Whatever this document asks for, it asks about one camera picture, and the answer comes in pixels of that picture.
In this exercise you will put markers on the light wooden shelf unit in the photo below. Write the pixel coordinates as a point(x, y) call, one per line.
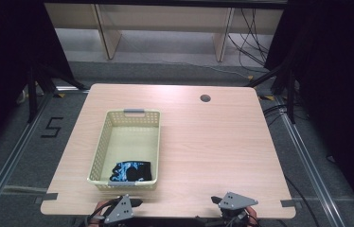
point(165, 19)

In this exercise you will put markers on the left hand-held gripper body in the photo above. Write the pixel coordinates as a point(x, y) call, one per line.
point(121, 209)

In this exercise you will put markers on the person's right hand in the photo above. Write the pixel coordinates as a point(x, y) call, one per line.
point(251, 217)

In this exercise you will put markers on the grey tape strip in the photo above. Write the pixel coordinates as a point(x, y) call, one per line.
point(288, 203)
point(50, 196)

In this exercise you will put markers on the dark curtain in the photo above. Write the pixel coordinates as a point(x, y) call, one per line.
point(4, 63)
point(339, 78)

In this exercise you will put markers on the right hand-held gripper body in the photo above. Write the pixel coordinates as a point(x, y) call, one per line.
point(236, 201)

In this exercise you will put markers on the person's left hand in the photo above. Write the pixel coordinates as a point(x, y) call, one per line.
point(102, 209)

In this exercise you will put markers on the pale yellow plastic basket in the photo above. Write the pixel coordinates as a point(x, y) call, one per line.
point(134, 142)

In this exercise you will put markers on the aluminium floor rail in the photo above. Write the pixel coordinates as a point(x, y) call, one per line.
point(14, 148)
point(310, 170)

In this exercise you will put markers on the black metal stand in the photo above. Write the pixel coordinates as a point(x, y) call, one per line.
point(290, 94)
point(33, 94)

